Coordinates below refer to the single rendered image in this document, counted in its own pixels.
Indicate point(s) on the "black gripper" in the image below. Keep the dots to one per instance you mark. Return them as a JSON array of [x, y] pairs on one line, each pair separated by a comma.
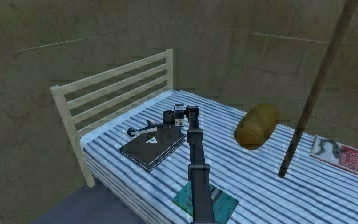
[[168, 119]]

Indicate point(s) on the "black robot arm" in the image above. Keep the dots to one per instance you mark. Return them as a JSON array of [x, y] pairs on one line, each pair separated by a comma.
[[198, 180]]

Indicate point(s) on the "dark grey closed laptop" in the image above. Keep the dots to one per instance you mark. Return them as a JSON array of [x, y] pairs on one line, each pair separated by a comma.
[[152, 148]]

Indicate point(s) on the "teal book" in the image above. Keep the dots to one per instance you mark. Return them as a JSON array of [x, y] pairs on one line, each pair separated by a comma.
[[225, 205]]

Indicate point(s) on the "yellow-brown pillow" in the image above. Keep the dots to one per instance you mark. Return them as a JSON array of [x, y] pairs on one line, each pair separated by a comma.
[[256, 127]]

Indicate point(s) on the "cream bed with striped cover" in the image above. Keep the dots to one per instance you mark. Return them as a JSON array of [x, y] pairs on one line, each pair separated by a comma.
[[270, 190]]

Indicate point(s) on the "brown wooden pole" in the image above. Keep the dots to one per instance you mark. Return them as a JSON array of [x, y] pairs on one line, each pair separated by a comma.
[[315, 88]]

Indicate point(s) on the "red and white book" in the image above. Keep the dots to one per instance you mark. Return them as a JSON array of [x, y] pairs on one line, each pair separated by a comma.
[[345, 156]]

